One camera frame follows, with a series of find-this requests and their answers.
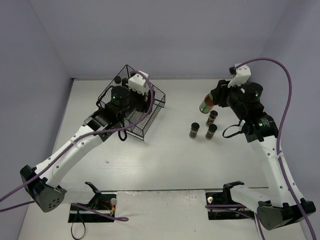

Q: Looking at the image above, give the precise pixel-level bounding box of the sauce bottle yellow cap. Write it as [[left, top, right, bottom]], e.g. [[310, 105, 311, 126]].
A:
[[199, 93, 214, 114]]

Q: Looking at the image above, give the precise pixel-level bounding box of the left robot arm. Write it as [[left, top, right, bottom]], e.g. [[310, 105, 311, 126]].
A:
[[20, 85, 155, 213]]

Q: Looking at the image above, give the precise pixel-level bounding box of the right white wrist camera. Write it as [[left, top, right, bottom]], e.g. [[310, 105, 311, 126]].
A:
[[227, 64, 252, 88]]

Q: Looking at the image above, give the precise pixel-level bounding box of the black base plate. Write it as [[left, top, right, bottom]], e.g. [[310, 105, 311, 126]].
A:
[[205, 191, 255, 221], [68, 192, 117, 224]]

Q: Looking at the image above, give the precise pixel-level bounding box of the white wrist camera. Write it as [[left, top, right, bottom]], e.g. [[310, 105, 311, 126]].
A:
[[227, 64, 252, 88], [127, 71, 149, 95]]

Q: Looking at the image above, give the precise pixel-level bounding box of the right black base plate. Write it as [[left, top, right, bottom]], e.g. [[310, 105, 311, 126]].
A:
[[205, 191, 255, 221]]

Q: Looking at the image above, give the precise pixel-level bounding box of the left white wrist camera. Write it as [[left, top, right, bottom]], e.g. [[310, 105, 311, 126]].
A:
[[127, 71, 149, 95]]

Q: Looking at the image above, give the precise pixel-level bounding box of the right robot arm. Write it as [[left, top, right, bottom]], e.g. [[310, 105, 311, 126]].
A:
[[210, 80, 316, 231]]

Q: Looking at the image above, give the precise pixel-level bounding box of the spice jar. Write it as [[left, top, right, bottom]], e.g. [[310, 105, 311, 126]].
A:
[[205, 124, 218, 140], [189, 122, 200, 139]]

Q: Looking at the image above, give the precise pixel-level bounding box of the clear bottle red label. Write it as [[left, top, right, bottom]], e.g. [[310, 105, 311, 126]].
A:
[[113, 76, 122, 85]]

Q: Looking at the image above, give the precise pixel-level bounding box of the spice jar taped lid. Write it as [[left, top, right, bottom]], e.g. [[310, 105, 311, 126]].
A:
[[206, 110, 218, 127]]

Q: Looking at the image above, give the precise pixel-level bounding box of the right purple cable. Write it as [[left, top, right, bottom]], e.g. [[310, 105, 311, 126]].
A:
[[205, 57, 316, 240]]

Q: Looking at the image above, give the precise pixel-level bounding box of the black wire mesh rack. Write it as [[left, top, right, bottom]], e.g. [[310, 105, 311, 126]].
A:
[[96, 64, 167, 141]]

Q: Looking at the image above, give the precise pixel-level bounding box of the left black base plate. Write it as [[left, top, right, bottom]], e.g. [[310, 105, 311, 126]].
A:
[[68, 192, 117, 224]]

